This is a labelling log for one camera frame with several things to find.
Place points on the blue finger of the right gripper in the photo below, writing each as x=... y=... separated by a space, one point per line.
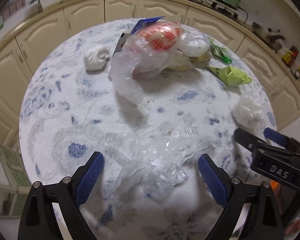
x=275 y=136
x=248 y=140

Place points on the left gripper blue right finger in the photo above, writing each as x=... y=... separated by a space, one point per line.
x=230 y=193

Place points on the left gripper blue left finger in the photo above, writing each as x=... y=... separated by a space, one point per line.
x=73 y=191

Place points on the white plastic wad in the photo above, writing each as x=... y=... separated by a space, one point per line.
x=249 y=113

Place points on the lime green plastic bag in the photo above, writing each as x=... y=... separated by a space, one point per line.
x=231 y=76

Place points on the clear plastic wrap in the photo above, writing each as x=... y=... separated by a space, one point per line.
x=157 y=163

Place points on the white knotted tissue ball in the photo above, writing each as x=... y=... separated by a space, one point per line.
x=95 y=58

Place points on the red printed clear plastic bag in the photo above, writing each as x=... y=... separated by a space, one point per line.
x=143 y=56

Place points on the red white green wrapper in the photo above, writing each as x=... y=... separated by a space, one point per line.
x=220 y=51

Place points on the long cream bread wrapper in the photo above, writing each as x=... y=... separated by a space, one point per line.
x=192 y=49

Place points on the steel wok with lid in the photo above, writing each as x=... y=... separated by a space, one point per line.
x=267 y=37

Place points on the round table floral cloth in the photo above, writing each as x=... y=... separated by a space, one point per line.
x=68 y=113

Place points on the blue foil wrapper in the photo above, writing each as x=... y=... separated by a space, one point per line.
x=143 y=23

